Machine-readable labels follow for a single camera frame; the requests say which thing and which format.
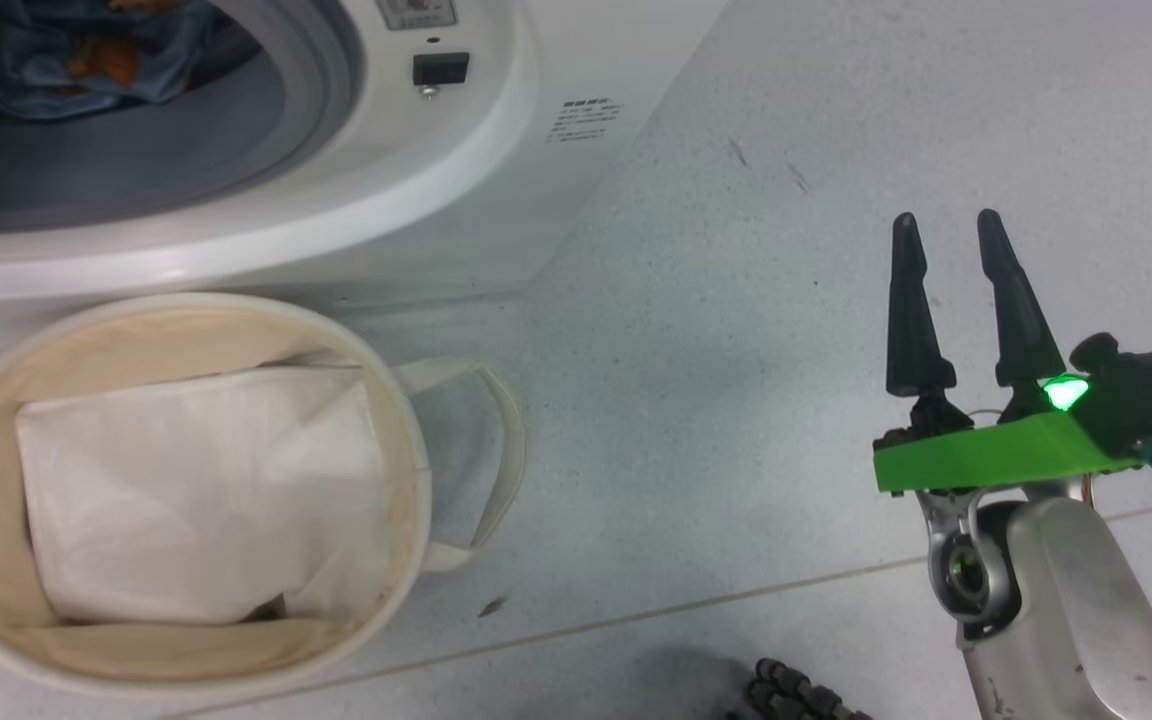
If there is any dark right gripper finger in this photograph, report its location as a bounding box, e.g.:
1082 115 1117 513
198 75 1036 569
976 208 1067 389
886 212 957 396

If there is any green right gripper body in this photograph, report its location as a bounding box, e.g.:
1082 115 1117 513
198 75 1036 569
874 385 1142 496

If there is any blue printed clothing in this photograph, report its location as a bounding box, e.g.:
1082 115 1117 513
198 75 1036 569
0 0 237 123

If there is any white cloth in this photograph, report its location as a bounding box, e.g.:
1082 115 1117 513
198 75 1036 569
14 350 397 626

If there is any white front-load washing machine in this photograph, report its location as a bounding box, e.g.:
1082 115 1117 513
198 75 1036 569
0 0 732 306

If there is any black door latch socket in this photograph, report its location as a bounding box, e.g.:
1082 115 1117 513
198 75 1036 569
413 52 470 87

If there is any cream canvas laundry basket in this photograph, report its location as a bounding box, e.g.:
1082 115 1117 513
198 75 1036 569
0 292 527 701

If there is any small black text sticker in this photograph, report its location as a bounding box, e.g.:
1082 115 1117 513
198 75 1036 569
548 98 625 143

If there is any grey warning label sticker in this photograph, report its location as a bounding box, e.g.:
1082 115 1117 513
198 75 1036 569
376 0 458 30

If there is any black ribbed cable chain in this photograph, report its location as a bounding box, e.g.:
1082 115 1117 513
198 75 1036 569
726 658 872 720

